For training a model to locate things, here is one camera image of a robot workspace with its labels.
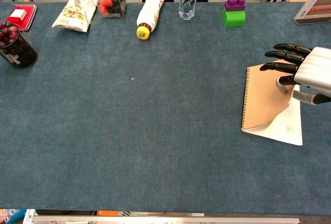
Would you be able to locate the white snack bag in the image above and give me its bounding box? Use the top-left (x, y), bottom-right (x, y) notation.
top-left (51, 0), bottom-right (97, 33)

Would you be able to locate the purple building block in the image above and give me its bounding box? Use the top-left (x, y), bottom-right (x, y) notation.
top-left (223, 0), bottom-right (247, 12)

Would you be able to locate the red flat tray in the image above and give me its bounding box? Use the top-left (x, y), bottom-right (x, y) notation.
top-left (6, 4), bottom-right (38, 32)

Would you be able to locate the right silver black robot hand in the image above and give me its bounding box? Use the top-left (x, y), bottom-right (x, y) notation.
top-left (259, 43), bottom-right (331, 106)

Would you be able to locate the black cup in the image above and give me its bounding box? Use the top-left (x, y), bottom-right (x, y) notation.
top-left (0, 30), bottom-right (39, 70)

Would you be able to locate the dark red grapes bunch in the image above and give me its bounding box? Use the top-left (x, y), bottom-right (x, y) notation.
top-left (0, 20), bottom-right (19, 48)

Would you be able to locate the green building block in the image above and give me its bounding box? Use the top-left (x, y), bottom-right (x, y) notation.
top-left (222, 8), bottom-right (246, 28)

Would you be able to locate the small red and white box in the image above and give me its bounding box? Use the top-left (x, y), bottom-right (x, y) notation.
top-left (7, 8), bottom-right (28, 24)

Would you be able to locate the aluminium profile rail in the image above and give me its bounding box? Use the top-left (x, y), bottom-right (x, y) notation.
top-left (31, 215), bottom-right (300, 224)

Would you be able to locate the blue felt table cloth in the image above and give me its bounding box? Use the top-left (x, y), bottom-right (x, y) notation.
top-left (0, 1), bottom-right (331, 216)

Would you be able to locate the white bottle with yellow cap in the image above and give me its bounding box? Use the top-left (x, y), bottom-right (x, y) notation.
top-left (136, 0), bottom-right (166, 40)

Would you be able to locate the blue printed package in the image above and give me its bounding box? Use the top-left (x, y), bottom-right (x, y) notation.
top-left (0, 208), bottom-right (26, 224)

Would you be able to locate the spiral notebook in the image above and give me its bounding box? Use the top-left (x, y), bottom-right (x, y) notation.
top-left (240, 59), bottom-right (304, 146)

